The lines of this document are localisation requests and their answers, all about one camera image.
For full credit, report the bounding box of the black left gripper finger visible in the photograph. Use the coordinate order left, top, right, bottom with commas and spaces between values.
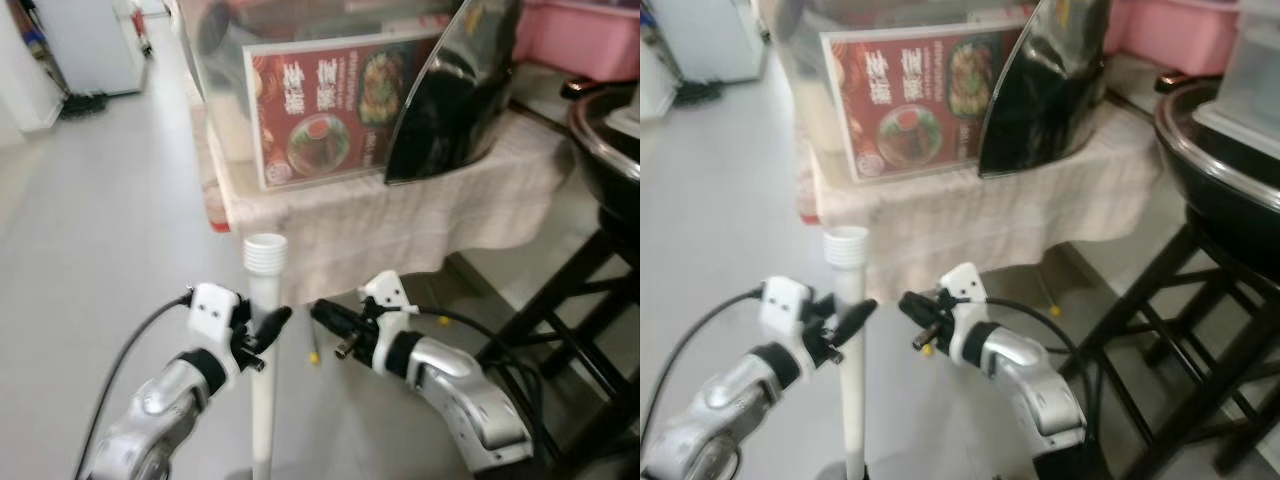
258, 306, 293, 353
835, 299, 878, 348

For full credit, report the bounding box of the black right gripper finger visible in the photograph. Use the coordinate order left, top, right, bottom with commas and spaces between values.
898, 290, 946, 326
311, 298, 361, 336

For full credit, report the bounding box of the white plastic table leg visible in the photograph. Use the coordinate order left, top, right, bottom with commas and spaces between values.
823, 226, 871, 480
243, 232, 291, 480

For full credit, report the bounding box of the beige towel table cover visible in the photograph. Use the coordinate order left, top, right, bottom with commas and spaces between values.
205, 105, 576, 306
800, 120, 1166, 301

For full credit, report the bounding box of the black round stool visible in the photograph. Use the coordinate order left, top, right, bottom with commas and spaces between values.
475, 225, 641, 480
1080, 215, 1280, 480

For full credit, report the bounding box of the red food menu poster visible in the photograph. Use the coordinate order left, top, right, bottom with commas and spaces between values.
820, 28, 1026, 184
243, 32, 441, 191

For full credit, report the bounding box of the clear storage box orange lid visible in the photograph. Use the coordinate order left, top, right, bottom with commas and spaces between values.
760, 0, 1041, 161
175, 0, 471, 166

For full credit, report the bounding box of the black bag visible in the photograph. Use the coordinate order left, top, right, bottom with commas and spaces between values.
385, 0, 523, 186
978, 0, 1113, 179

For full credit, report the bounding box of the dark floor mop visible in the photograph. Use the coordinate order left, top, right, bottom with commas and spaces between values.
58, 90, 111, 121
672, 80, 723, 109

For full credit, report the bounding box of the clear plastic storage box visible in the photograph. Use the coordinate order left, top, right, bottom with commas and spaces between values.
1195, 0, 1280, 161
608, 100, 641, 139

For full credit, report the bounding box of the small red white object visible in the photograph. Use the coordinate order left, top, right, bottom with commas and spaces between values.
128, 5, 153, 59

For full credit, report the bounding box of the pink plastic basin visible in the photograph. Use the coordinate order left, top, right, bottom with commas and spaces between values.
1105, 0, 1246, 76
515, 0, 641, 83

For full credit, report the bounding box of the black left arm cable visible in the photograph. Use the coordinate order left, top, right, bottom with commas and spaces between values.
72, 290, 193, 480
640, 288, 763, 441

